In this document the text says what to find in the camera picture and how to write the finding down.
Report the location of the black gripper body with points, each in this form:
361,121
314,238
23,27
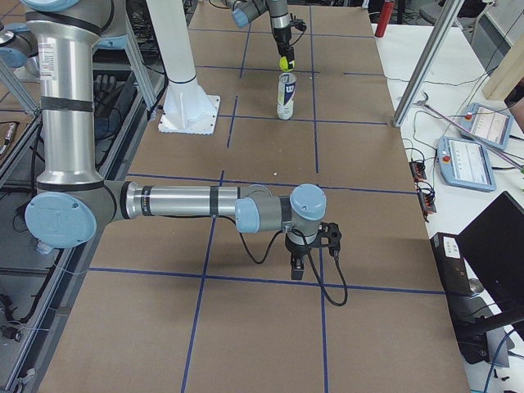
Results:
282,40
297,248

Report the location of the yellow-green tennis ball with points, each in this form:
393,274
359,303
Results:
284,64

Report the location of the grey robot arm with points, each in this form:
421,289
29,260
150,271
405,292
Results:
73,201
281,22

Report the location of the clear tennis ball can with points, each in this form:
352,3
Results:
286,95

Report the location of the red bottle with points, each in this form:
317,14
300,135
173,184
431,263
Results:
384,18

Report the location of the black desktop box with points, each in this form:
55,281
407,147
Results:
478,331

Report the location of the near teach pendant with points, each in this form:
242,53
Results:
465,164

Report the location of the teach pendant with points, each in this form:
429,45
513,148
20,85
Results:
492,125
465,164

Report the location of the black computer monitor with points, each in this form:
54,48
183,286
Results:
492,244

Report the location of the far teach pendant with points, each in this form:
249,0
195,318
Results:
492,125

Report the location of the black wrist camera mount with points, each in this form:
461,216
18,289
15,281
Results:
330,238

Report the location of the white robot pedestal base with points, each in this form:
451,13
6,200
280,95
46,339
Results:
187,108

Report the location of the aluminium frame post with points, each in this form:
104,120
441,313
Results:
437,37

